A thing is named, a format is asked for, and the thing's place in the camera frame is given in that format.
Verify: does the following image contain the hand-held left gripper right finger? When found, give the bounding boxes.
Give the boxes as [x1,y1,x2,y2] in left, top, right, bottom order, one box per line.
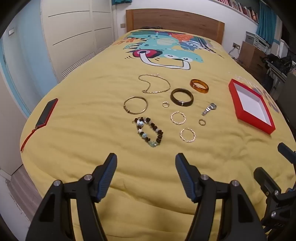
[175,153,270,241]

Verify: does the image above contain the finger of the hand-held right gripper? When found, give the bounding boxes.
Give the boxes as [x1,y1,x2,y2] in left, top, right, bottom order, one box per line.
[277,142,296,164]
[253,167,281,200]

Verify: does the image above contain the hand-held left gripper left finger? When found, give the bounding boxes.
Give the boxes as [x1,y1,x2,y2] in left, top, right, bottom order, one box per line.
[25,153,117,241]

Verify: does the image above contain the twisted hoop earring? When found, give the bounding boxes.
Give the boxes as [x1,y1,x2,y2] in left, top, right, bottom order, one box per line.
[180,128,196,143]
[170,111,186,125]

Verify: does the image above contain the brown and blue beaded bracelet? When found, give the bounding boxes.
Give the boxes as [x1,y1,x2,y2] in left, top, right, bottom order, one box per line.
[134,117,164,147]

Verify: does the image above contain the red cardboard box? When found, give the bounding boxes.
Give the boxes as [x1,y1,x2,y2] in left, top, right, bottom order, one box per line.
[228,79,276,135]

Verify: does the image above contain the silver wristwatch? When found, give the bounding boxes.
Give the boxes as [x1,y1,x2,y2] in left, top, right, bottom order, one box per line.
[201,103,217,116]

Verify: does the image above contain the thin gold bangle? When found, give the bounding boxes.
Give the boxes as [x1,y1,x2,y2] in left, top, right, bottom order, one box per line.
[123,96,149,115]

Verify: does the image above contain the dark brown bangle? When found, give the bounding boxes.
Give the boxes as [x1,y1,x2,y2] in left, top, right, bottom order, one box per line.
[170,88,194,107]

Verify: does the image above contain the yellow printed blanket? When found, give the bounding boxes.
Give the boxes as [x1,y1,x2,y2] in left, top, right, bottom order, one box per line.
[20,29,292,241]

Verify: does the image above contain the amber bangle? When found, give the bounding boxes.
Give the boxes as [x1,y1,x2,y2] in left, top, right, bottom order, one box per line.
[190,79,209,94]

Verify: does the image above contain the black bag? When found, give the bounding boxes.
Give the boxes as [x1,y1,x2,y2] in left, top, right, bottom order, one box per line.
[262,54,294,70]

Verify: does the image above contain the wooden dresser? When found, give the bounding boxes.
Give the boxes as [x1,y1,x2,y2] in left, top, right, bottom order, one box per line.
[239,41,266,72]

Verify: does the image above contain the white storage crates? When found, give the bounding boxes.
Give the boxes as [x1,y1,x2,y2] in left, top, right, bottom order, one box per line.
[245,31,270,49]

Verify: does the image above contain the teal curtain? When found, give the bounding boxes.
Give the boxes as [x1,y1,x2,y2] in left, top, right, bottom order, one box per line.
[255,1,278,44]

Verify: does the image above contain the white wardrobe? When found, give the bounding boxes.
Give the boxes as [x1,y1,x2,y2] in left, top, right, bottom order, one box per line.
[40,0,115,81]

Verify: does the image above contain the row of books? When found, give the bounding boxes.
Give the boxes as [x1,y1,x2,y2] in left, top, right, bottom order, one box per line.
[217,0,259,22]

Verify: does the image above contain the wooden headboard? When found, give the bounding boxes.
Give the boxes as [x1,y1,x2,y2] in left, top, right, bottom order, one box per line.
[125,9,225,44]

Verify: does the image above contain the red phone case with strap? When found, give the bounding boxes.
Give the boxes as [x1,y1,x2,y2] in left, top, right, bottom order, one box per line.
[20,98,59,153]

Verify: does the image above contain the gold chain necklace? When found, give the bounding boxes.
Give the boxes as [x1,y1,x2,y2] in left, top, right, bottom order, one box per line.
[138,73,171,94]

